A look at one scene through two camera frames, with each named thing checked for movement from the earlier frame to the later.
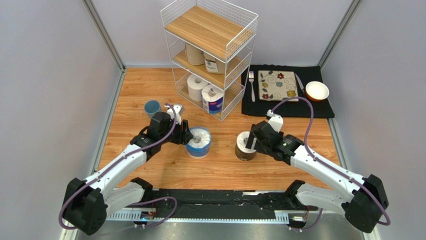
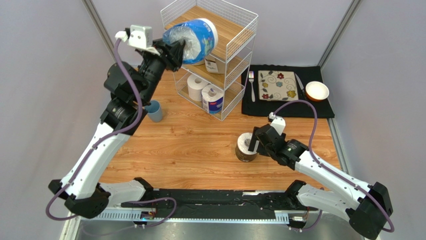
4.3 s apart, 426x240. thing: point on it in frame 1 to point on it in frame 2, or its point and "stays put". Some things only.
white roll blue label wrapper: [212, 97] stays put
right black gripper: [256, 137] stays put
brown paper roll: [213, 65] stays put
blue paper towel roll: [199, 147] to [200, 37]
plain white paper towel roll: [195, 84] stays put
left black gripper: [187, 137] to [175, 50]
